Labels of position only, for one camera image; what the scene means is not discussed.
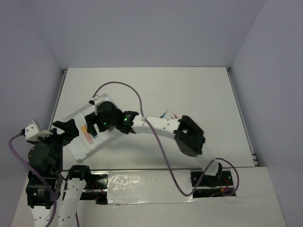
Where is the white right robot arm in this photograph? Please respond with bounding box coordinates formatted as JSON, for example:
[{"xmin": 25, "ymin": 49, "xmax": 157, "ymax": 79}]
[{"xmin": 85, "ymin": 101, "xmax": 223, "ymax": 185}]

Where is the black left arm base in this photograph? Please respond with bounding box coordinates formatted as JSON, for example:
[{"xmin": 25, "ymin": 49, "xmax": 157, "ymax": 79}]
[{"xmin": 63, "ymin": 165, "xmax": 108, "ymax": 205}]

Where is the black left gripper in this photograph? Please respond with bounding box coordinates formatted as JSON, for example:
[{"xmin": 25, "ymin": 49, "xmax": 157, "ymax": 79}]
[{"xmin": 28, "ymin": 117, "xmax": 80, "ymax": 172}]

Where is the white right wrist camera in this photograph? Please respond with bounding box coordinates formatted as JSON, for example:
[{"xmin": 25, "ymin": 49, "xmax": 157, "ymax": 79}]
[{"xmin": 89, "ymin": 95, "xmax": 105, "ymax": 115}]

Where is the yellow pink highlighter pen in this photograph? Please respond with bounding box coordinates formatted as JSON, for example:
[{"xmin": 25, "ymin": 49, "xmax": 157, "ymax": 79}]
[{"xmin": 81, "ymin": 125, "xmax": 94, "ymax": 145}]

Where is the white divided plastic tray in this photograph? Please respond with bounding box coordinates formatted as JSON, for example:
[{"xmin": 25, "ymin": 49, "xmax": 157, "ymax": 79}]
[{"xmin": 63, "ymin": 104, "xmax": 122, "ymax": 162}]

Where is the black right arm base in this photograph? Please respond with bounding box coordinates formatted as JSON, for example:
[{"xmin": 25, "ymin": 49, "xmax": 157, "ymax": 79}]
[{"xmin": 192, "ymin": 163, "xmax": 236, "ymax": 198}]

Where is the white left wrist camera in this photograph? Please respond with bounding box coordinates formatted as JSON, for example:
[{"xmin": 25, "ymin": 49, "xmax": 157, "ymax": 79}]
[{"xmin": 21, "ymin": 120, "xmax": 53, "ymax": 141}]

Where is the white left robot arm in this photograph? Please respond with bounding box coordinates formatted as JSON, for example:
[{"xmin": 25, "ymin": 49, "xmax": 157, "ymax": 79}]
[{"xmin": 24, "ymin": 119, "xmax": 93, "ymax": 227}]

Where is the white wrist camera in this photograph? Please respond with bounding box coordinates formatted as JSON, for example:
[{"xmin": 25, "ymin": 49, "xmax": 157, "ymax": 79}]
[
  {"xmin": 89, "ymin": 95, "xmax": 105, "ymax": 115},
  {"xmin": 21, "ymin": 120, "xmax": 53, "ymax": 141}
]

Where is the silver foil sheet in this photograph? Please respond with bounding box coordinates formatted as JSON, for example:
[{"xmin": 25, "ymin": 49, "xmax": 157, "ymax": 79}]
[{"xmin": 107, "ymin": 170, "xmax": 195, "ymax": 205}]

